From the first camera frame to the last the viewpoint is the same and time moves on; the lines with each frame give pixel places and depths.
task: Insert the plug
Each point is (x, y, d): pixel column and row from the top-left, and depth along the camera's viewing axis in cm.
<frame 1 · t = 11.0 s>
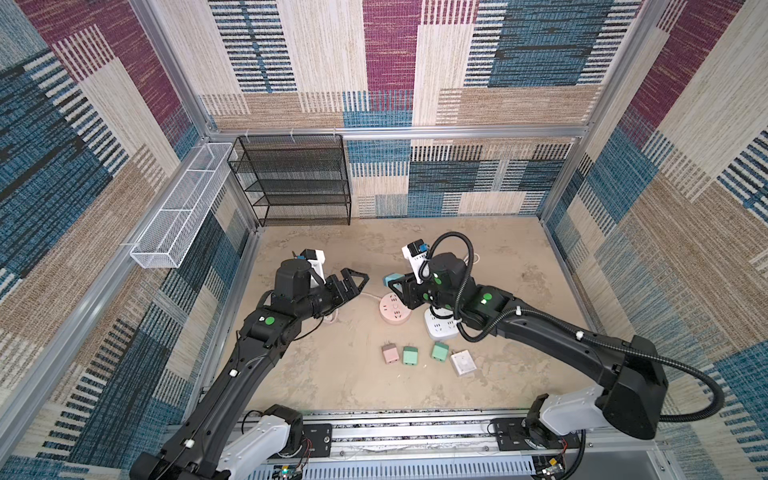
left hand: (360, 280, 72), fingers open
right hand: (397, 286, 75), fingers open
pink round power strip: (393, 310, 94), point 4 cm above the table
white square power strip: (433, 333, 90), point 4 cm above the table
pink usb charger plug: (390, 353, 87), point 3 cm above the table
green usb charger plug: (410, 355, 87), point 2 cm above the table
green charger plug: (440, 351, 87), point 3 cm above the table
white usb charger plug: (463, 362, 85), point 3 cm above the table

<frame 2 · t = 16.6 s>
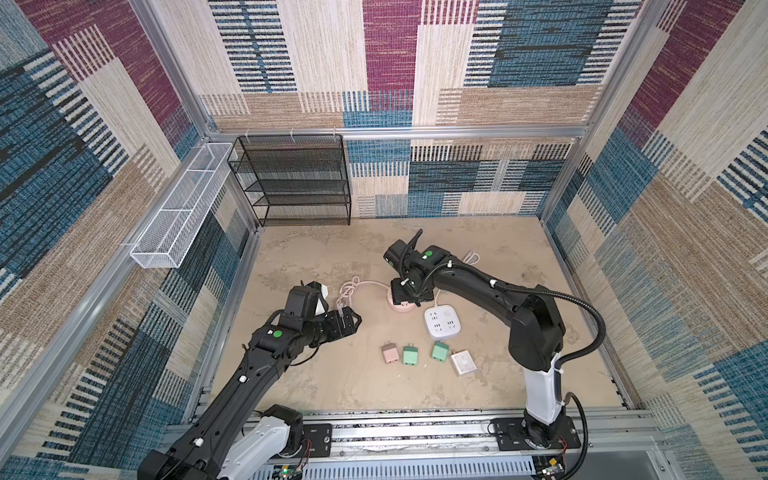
left hand: (349, 320, 78), fingers open
right hand: (408, 300, 87), fingers open
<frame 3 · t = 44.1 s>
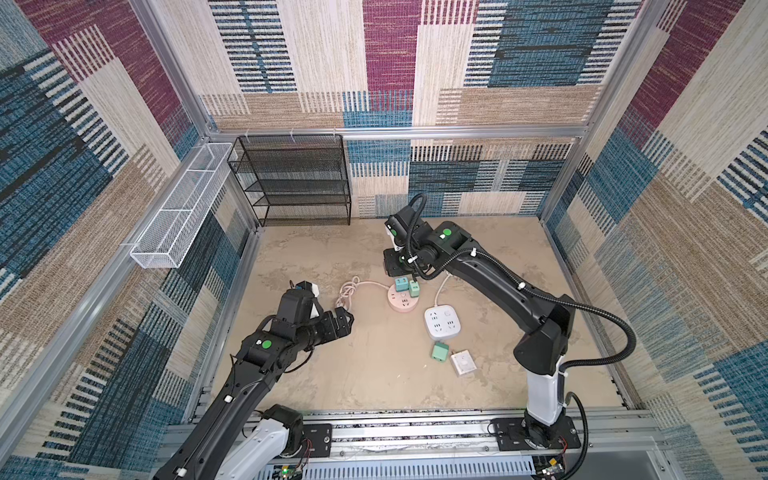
left hand: (341, 318, 76), fingers open
right hand: (393, 270, 78), fingers open
green usb charger plug: (414, 288, 96), point 7 cm above the table
teal usb charger plug: (401, 284, 97), point 7 cm above the table
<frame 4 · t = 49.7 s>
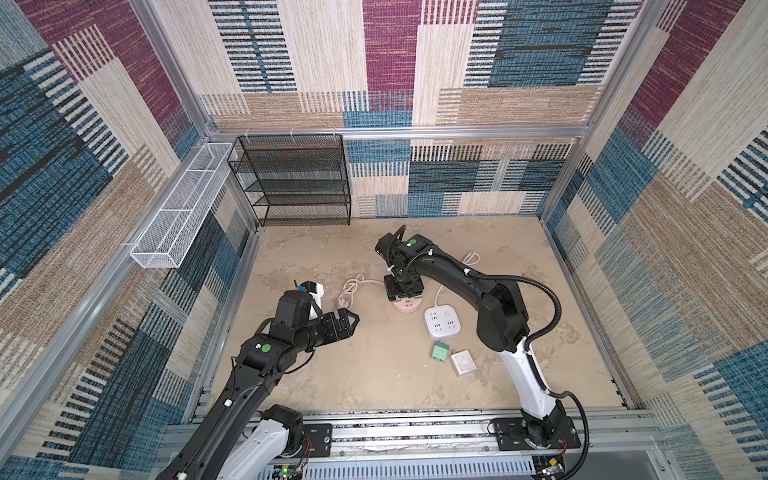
left hand: (347, 318, 75), fingers open
right hand: (401, 299, 90), fingers open
